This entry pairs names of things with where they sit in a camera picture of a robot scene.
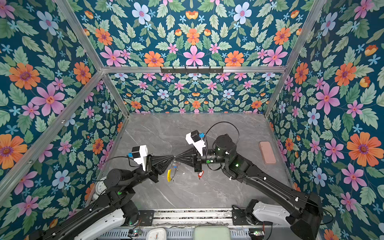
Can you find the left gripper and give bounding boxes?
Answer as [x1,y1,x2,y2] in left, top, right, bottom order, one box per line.
[125,154,173,191]

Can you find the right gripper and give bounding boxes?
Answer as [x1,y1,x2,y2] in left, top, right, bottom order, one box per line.
[176,148,230,174]

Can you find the red key tag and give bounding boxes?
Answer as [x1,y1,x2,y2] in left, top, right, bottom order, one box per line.
[198,171,204,180]

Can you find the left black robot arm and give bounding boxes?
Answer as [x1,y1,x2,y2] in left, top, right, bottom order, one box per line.
[29,155,175,240]

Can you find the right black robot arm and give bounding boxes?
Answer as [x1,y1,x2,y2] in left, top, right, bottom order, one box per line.
[174,134,324,240]

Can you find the white round alarm clock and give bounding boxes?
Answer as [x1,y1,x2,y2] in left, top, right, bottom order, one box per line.
[93,177,107,200]

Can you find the white clock at front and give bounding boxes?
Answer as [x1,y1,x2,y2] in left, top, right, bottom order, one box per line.
[146,228,168,240]

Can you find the pale green box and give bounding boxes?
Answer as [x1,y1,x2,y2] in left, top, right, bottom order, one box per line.
[193,226,231,240]

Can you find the pink eraser case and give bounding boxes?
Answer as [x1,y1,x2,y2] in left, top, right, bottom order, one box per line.
[259,141,277,165]

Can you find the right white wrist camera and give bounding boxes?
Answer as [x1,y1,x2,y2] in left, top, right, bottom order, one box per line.
[186,130,206,156]

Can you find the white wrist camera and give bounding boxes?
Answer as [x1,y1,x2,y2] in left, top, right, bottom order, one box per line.
[128,145,149,171]
[186,130,206,156]

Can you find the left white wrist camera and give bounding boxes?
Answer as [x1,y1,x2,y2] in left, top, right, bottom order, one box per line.
[128,145,149,171]

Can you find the aluminium front rail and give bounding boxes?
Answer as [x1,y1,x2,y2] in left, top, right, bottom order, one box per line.
[67,207,316,229]

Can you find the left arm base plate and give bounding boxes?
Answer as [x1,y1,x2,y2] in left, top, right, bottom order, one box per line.
[130,210,155,227]

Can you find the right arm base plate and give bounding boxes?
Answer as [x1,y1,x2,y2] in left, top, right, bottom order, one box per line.
[231,209,272,226]

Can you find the black hook rail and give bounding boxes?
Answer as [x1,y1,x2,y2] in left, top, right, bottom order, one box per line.
[160,67,224,74]

